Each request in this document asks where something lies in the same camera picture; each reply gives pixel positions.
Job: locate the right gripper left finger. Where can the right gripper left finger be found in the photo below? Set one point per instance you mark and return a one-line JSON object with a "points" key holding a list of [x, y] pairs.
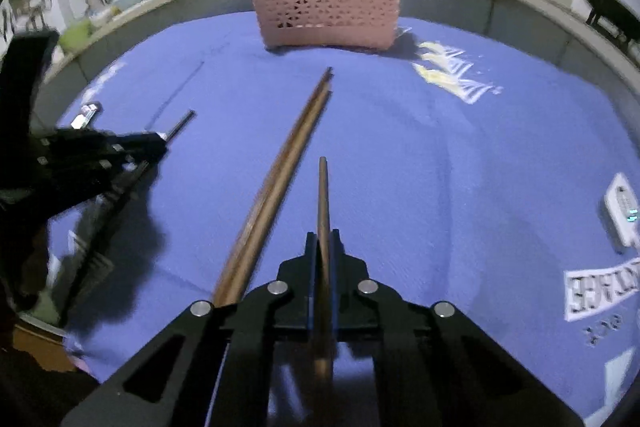
{"points": [[210, 366]]}

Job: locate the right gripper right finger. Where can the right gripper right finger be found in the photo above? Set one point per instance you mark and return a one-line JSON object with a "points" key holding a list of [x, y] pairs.
{"points": [[433, 366]]}

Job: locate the brown wooden chopstick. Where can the brown wooden chopstick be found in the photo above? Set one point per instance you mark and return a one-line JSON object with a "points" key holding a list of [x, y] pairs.
{"points": [[323, 329]]}

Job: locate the dark chopstick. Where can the dark chopstick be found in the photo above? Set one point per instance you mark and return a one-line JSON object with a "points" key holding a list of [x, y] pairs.
{"points": [[175, 131]]}

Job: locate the green bowl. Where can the green bowl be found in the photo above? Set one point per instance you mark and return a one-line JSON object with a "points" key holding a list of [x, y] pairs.
{"points": [[73, 38]]}

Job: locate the blue printed tablecloth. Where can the blue printed tablecloth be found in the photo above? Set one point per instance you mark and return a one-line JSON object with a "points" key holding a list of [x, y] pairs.
{"points": [[460, 169]]}

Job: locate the white small electronic device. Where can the white small electronic device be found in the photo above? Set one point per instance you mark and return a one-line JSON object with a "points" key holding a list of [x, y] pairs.
{"points": [[622, 207]]}

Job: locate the black wok on stove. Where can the black wok on stove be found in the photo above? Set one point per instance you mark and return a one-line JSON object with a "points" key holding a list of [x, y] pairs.
{"points": [[615, 21]]}

